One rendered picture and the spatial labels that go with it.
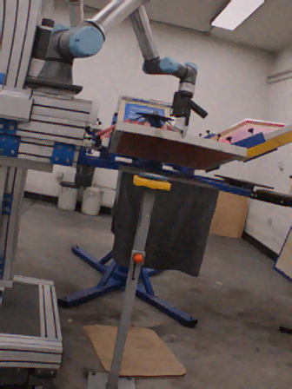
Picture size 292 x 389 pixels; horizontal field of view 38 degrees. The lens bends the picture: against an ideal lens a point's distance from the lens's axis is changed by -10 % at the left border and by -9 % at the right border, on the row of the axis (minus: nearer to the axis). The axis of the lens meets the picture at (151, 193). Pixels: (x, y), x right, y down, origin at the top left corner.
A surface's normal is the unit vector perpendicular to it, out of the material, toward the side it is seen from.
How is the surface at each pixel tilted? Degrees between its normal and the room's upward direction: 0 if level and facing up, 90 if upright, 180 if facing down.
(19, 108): 90
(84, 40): 96
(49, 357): 90
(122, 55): 90
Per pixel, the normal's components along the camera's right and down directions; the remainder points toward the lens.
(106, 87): 0.10, 0.12
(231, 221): 0.14, -0.09
